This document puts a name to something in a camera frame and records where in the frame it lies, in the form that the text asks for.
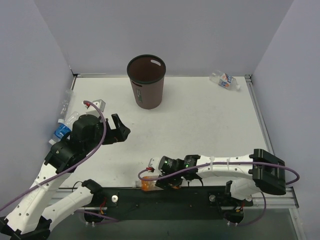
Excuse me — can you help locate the blue label plastic bottle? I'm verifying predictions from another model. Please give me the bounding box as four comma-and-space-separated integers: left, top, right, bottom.
48, 111, 80, 145

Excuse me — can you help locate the orange label plastic bottle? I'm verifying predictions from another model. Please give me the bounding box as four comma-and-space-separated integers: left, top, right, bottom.
132, 175, 162, 192

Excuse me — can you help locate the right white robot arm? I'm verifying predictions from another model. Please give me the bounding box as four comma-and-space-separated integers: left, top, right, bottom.
148, 149, 286, 201

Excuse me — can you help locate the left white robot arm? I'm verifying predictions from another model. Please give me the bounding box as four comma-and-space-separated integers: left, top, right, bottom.
0, 113, 131, 240

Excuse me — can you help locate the brown plastic waste bin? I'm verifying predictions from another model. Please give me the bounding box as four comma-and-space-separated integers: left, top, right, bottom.
126, 54, 167, 110

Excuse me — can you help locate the clear crumpled plastic bottle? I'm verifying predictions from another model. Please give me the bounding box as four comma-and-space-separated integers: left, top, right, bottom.
57, 89, 74, 124

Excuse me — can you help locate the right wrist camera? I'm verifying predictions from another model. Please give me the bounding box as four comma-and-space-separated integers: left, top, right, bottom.
146, 157, 161, 175

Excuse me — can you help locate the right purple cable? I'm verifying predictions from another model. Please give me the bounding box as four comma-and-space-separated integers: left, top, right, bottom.
138, 161, 301, 227

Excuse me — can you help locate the purple cable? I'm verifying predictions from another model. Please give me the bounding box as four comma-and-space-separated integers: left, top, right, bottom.
138, 161, 301, 227
0, 100, 108, 212

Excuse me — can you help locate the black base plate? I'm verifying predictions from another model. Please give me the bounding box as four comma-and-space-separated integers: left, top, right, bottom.
84, 186, 253, 223

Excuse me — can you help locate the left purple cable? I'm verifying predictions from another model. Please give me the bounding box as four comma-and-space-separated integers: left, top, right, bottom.
0, 100, 108, 212

